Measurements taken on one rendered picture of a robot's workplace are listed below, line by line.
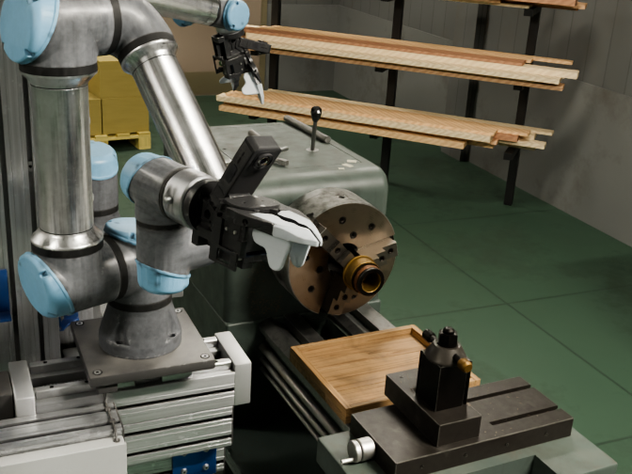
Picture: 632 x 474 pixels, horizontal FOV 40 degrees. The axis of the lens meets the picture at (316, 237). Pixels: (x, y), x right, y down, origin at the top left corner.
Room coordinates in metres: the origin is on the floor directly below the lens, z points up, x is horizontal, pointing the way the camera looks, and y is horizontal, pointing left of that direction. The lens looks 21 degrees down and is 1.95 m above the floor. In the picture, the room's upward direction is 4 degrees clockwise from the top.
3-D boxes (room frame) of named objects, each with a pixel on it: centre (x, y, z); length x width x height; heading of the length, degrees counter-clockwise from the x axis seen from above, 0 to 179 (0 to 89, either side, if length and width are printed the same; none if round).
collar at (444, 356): (1.51, -0.27, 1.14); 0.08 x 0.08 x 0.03
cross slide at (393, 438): (1.54, -0.33, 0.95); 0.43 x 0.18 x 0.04; 117
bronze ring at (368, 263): (1.97, -0.12, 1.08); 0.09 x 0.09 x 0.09; 27
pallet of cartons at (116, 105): (6.96, 1.98, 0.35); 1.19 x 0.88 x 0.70; 26
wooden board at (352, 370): (1.85, -0.18, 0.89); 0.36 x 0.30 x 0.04; 117
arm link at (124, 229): (1.42, 0.32, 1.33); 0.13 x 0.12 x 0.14; 136
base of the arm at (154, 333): (1.43, 0.31, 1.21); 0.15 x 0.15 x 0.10
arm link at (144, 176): (1.15, 0.22, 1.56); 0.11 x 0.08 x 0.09; 46
